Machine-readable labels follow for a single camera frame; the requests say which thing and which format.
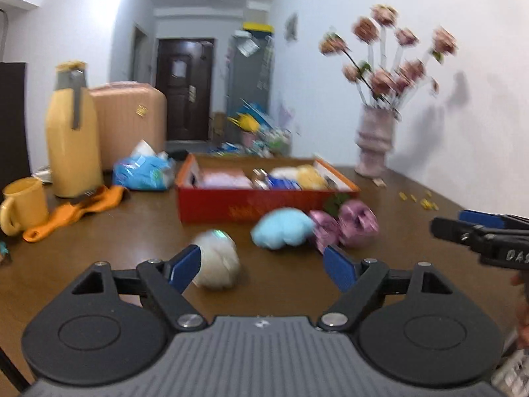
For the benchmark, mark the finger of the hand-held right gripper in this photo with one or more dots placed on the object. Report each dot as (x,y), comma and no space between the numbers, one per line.
(450,228)
(479,217)

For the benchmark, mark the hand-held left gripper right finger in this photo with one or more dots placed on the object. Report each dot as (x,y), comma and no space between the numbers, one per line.
(339,266)

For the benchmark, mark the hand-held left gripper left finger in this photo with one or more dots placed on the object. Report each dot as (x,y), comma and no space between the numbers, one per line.
(186,266)

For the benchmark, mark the white plush ball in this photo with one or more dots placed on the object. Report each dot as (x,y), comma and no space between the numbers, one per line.
(219,260)

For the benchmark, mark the red cardboard box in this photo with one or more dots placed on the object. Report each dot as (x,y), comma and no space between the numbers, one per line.
(248,209)

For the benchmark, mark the person's right hand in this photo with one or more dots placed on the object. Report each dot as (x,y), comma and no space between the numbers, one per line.
(524,322)

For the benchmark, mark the scattered small yellow pieces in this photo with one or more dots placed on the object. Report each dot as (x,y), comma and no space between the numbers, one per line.
(425,203)

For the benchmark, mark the pink plush toy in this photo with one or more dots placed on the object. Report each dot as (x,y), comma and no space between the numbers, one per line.
(357,223)
(324,229)

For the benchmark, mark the green leaf piece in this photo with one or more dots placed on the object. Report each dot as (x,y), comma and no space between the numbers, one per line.
(335,203)

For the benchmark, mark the light blue plush toy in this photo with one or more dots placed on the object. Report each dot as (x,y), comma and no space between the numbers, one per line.
(281,227)

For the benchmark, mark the small beige tag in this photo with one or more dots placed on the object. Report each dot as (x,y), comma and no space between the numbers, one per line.
(380,182)

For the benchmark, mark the yellow and white plush toy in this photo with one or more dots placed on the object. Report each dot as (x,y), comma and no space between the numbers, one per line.
(310,178)

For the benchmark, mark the small blue packet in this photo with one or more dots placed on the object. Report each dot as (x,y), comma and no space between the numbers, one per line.
(283,183)

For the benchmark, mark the blue tissue packet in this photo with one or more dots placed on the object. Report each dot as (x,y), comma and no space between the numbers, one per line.
(140,171)

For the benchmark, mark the pink ribbed vase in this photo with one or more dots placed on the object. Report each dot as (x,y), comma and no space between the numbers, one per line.
(374,144)

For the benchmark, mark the white ribbed object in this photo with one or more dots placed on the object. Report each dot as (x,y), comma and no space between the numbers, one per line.
(516,376)

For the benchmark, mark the orange cloth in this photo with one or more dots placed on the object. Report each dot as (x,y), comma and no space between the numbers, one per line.
(70,211)

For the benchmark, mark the brown cardboard box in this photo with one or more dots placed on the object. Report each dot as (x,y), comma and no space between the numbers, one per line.
(219,126)

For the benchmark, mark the pink suitcase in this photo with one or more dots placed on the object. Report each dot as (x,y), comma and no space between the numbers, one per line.
(128,124)

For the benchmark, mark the pile of colourful toys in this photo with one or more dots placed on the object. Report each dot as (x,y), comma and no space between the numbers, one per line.
(252,124)

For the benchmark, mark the pink artificial flowers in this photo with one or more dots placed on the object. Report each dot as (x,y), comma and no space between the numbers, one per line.
(382,80)

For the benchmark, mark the yellow thermos jug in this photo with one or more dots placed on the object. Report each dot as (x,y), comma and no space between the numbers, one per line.
(72,149)

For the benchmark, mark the dark brown entrance door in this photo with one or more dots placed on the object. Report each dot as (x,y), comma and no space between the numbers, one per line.
(182,99)

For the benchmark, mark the yellow mug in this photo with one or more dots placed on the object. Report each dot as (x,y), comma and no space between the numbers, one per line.
(27,204)

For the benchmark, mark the small teal toy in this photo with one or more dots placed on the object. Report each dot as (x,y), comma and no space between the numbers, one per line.
(4,252)

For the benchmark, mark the grey tall cabinet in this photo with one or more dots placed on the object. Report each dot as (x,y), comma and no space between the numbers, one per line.
(248,82)

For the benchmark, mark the grey side door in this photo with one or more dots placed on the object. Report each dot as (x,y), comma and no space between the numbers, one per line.
(140,58)

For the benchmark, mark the yellow box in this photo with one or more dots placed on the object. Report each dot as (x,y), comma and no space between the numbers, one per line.
(258,27)

